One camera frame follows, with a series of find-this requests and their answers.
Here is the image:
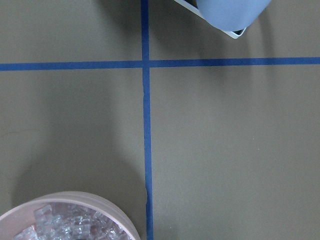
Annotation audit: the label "blue plastic cup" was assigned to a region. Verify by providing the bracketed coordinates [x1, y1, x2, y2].
[196, 0, 270, 32]

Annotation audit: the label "pink bowl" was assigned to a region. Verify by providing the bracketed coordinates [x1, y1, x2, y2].
[0, 191, 140, 240]

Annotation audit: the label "clear ice cubes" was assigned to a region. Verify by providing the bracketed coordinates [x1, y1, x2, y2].
[13, 203, 130, 240]

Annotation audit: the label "white wire cup rack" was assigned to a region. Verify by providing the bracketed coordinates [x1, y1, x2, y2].
[174, 0, 246, 40]

